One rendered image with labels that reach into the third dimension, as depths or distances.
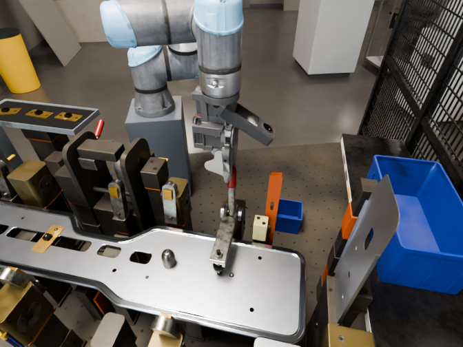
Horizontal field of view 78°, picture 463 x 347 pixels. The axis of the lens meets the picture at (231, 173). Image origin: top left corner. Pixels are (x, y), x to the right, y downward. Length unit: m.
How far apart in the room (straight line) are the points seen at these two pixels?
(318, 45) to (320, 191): 3.10
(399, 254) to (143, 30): 0.63
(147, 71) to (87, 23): 5.45
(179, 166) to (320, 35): 3.35
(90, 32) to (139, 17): 5.94
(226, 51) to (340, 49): 3.97
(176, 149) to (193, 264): 0.54
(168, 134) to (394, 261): 0.81
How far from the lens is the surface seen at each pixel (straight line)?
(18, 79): 4.65
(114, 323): 0.72
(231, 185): 0.66
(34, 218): 0.99
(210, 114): 0.56
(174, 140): 1.11
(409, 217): 0.91
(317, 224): 1.24
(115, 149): 0.80
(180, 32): 0.57
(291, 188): 1.36
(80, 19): 6.48
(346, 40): 4.42
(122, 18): 0.57
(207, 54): 0.49
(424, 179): 0.94
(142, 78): 1.05
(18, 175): 1.03
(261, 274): 0.72
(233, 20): 0.48
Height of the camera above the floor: 1.62
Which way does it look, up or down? 41 degrees down
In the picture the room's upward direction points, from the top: straight up
